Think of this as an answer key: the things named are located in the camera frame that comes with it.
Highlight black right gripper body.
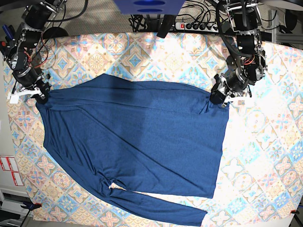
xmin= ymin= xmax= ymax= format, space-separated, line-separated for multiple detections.
xmin=12 ymin=68 xmax=45 ymax=91

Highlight blue-handled clamp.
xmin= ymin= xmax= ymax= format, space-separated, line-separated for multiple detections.
xmin=2 ymin=25 xmax=16 ymax=45

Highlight white power strip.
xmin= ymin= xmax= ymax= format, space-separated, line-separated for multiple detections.
xmin=175 ymin=22 xmax=218 ymax=33

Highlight black round stool base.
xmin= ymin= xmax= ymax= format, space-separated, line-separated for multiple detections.
xmin=43 ymin=27 xmax=69 ymax=39

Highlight patterned tile tablecloth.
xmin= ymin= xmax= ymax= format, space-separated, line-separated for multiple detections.
xmin=0 ymin=33 xmax=303 ymax=227

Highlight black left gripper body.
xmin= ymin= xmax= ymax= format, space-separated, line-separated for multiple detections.
xmin=217 ymin=71 xmax=252 ymax=98

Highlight red-white labels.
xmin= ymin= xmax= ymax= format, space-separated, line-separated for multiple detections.
xmin=0 ymin=156 xmax=24 ymax=186

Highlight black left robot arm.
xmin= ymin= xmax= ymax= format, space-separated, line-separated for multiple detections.
xmin=210 ymin=0 xmax=267 ymax=107

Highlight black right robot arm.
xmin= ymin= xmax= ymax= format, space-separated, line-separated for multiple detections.
xmin=0 ymin=0 xmax=66 ymax=104

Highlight orange clamp lower right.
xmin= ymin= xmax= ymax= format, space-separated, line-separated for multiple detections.
xmin=291 ymin=210 xmax=300 ymax=215

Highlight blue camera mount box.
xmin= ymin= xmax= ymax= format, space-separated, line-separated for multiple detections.
xmin=114 ymin=0 xmax=185 ymax=15

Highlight white cabinet lower left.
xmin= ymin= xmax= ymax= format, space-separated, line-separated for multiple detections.
xmin=0 ymin=186 xmax=31 ymax=216

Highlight blue-black clamp lower left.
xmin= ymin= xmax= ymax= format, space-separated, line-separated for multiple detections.
xmin=20 ymin=201 xmax=42 ymax=211

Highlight blue long-sleeve shirt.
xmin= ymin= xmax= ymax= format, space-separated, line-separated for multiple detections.
xmin=36 ymin=74 xmax=229 ymax=227

